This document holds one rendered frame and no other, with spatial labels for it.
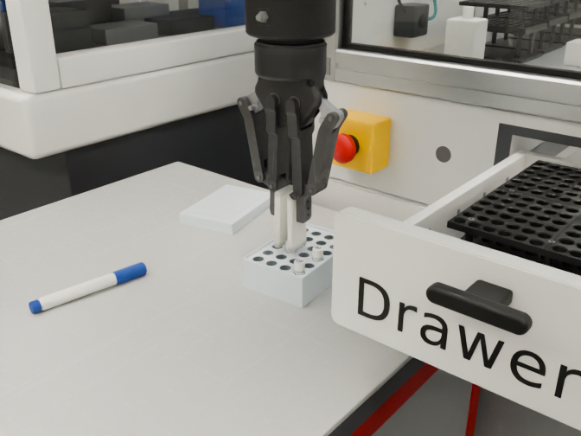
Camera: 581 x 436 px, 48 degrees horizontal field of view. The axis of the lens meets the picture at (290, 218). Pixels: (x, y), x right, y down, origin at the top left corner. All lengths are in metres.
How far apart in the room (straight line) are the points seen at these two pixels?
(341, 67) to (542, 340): 0.55
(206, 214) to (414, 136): 0.30
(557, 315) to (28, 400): 0.45
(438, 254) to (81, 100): 0.78
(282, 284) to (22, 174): 0.73
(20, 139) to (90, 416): 0.63
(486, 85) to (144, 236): 0.48
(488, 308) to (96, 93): 0.85
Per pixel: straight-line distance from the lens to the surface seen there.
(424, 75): 0.86
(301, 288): 0.71
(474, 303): 0.46
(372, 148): 0.87
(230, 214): 0.91
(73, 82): 1.14
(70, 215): 1.00
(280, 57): 0.66
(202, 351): 0.66
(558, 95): 0.80
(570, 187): 0.73
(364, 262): 0.55
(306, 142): 0.71
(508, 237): 0.59
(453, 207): 0.68
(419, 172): 0.90
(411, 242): 0.51
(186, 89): 1.29
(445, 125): 0.86
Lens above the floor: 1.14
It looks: 24 degrees down
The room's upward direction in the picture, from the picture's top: straight up
